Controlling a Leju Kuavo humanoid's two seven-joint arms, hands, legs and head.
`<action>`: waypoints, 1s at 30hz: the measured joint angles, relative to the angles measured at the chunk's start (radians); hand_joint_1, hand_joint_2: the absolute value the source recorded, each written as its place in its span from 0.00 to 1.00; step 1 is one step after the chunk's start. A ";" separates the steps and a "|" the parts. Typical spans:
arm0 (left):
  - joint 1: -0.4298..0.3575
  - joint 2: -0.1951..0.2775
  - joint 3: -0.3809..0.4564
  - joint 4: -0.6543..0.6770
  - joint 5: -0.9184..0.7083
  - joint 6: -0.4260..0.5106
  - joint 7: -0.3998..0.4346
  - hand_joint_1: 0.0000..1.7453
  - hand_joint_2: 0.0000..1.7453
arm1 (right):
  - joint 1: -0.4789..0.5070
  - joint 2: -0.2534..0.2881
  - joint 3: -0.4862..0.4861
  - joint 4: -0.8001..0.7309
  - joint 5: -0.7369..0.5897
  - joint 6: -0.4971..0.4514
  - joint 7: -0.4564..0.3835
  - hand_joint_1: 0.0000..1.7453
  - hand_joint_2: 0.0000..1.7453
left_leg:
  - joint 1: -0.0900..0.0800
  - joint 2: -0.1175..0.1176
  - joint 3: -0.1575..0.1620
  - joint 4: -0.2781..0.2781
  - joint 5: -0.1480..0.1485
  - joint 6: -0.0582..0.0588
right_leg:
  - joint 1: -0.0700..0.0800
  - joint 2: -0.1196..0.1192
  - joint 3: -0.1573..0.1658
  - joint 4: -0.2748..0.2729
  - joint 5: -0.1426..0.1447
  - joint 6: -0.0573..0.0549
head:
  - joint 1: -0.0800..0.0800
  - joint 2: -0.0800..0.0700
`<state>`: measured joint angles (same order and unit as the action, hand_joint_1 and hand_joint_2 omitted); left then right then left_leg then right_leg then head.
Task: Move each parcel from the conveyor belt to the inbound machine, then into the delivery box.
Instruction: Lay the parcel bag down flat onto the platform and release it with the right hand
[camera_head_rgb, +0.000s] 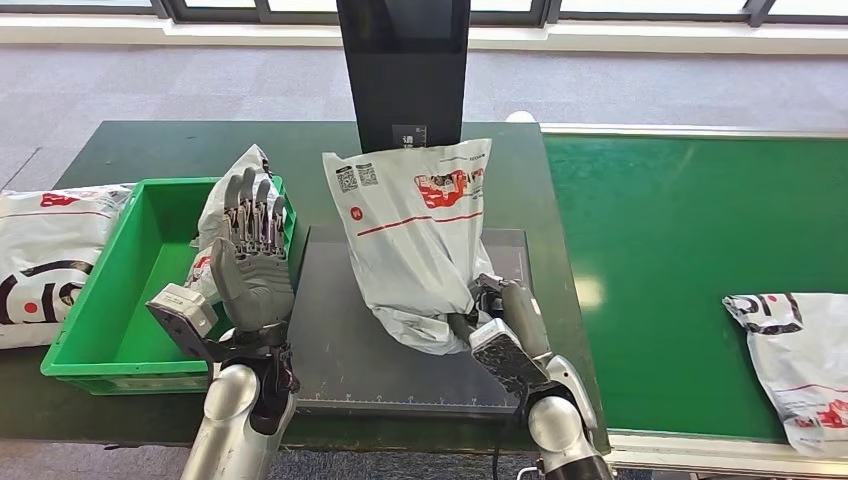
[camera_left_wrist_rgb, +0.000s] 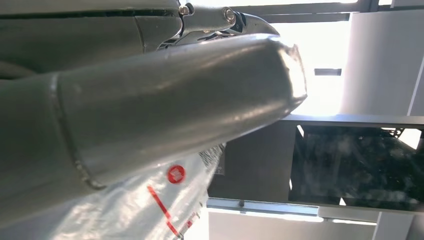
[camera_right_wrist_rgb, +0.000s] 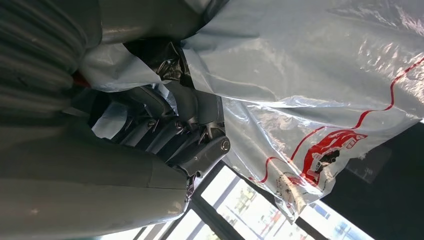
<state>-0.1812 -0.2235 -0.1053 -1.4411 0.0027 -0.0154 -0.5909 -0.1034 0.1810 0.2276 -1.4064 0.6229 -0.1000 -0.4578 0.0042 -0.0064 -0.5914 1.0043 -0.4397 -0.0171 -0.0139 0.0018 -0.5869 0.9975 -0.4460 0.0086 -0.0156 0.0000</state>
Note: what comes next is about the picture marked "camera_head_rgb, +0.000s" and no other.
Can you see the large white courier parcel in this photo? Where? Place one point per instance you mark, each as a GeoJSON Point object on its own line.
{"type": "Point", "coordinates": [46, 258]}

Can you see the white parcel with black logo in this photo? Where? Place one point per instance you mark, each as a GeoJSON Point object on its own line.
{"type": "Point", "coordinates": [802, 364]}

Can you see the green plastic crate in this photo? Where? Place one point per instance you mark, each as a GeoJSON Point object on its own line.
{"type": "Point", "coordinates": [119, 331]}

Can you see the white parcel with red stripe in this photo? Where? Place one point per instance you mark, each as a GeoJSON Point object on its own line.
{"type": "Point", "coordinates": [411, 265]}

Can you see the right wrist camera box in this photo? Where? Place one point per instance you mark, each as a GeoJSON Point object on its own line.
{"type": "Point", "coordinates": [507, 358]}

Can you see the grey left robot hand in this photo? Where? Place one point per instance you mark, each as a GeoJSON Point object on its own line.
{"type": "Point", "coordinates": [258, 285]}

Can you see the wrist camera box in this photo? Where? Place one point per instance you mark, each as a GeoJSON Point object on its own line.
{"type": "Point", "coordinates": [507, 358]}
{"type": "Point", "coordinates": [182, 308]}

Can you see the dark window frame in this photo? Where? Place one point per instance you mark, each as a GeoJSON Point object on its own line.
{"type": "Point", "coordinates": [298, 12]}

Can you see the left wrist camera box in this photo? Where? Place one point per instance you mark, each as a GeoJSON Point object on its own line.
{"type": "Point", "coordinates": [182, 308]}

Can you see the green conveyor belt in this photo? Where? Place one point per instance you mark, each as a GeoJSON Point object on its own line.
{"type": "Point", "coordinates": [662, 265]}

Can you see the black yellow label sticker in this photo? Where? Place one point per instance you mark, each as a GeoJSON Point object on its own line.
{"type": "Point", "coordinates": [409, 136]}

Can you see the white window sill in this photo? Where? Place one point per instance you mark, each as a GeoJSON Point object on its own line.
{"type": "Point", "coordinates": [596, 36]}

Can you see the white round conveyor knob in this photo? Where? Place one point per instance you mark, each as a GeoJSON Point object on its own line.
{"type": "Point", "coordinates": [520, 116]}

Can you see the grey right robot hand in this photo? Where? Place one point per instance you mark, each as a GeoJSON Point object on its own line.
{"type": "Point", "coordinates": [526, 318]}

